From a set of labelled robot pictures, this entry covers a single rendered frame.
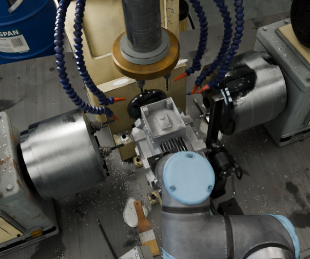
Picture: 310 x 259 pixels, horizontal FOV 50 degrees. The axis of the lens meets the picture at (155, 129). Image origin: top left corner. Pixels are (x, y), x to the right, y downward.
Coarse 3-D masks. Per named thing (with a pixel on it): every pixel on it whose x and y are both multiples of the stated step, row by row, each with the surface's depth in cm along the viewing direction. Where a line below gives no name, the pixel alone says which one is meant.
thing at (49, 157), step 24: (48, 120) 100; (72, 120) 98; (24, 144) 95; (48, 144) 94; (72, 144) 94; (96, 144) 101; (48, 168) 93; (72, 168) 95; (96, 168) 97; (48, 192) 98; (72, 192) 101
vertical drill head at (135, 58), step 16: (128, 0) 71; (144, 0) 71; (128, 16) 75; (144, 16) 74; (160, 16) 79; (128, 32) 80; (144, 32) 78; (160, 32) 82; (112, 48) 88; (128, 48) 85; (144, 48) 82; (160, 48) 84; (176, 48) 87; (128, 64) 85; (144, 64) 84; (160, 64) 84; (176, 64) 87; (144, 80) 90
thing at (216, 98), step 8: (216, 96) 88; (216, 104) 89; (216, 112) 92; (216, 120) 95; (208, 128) 100; (216, 128) 99; (208, 136) 103; (216, 136) 103; (208, 144) 106; (216, 144) 108
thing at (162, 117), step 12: (156, 108) 104; (168, 108) 103; (144, 120) 102; (156, 120) 102; (168, 120) 100; (180, 120) 99; (156, 132) 96; (168, 132) 95; (180, 132) 97; (156, 144) 98
